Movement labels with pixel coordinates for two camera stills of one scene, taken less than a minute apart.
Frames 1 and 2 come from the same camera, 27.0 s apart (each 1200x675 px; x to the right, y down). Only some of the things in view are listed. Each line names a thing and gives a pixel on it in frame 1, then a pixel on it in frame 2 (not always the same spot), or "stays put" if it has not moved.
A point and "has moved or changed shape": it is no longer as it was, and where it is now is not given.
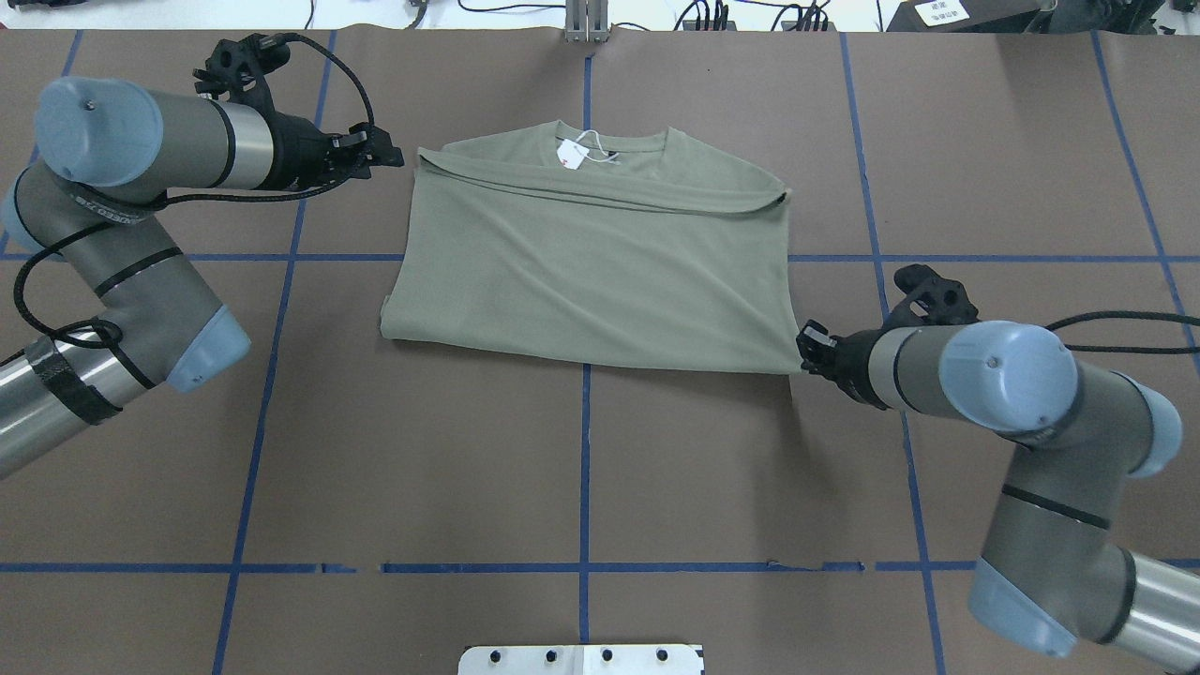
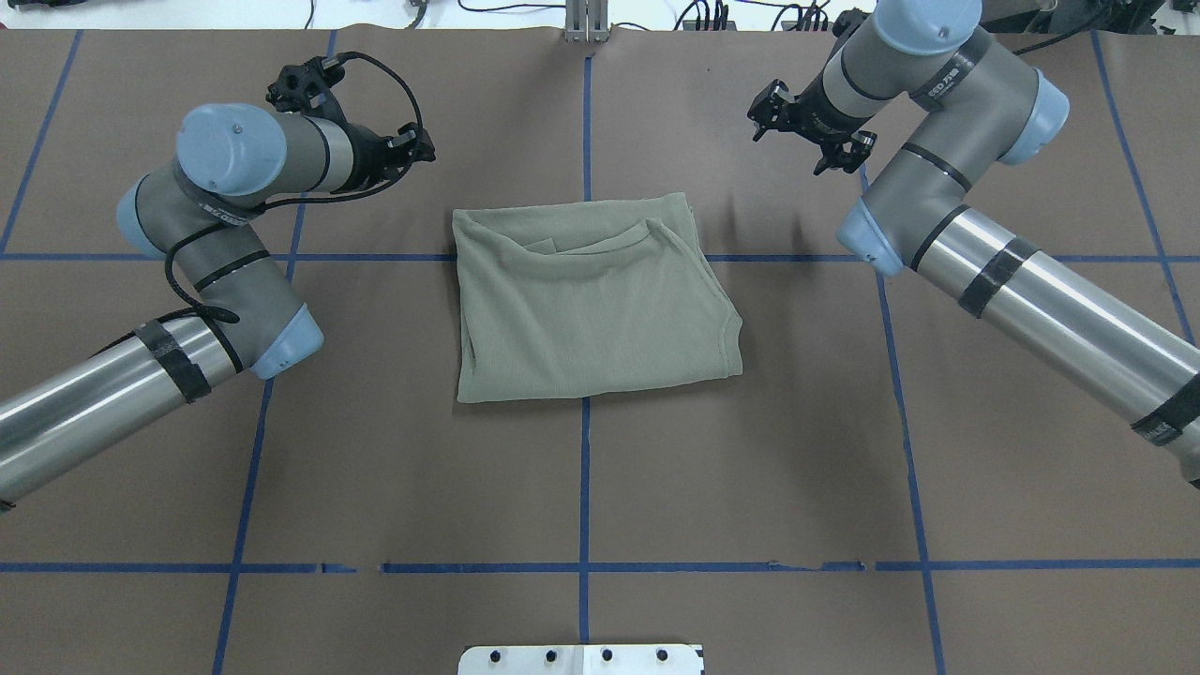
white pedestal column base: (582, 660) stays put
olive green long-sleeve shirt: (544, 242) has moved or changed shape
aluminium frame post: (587, 21) stays put
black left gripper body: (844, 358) -> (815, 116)
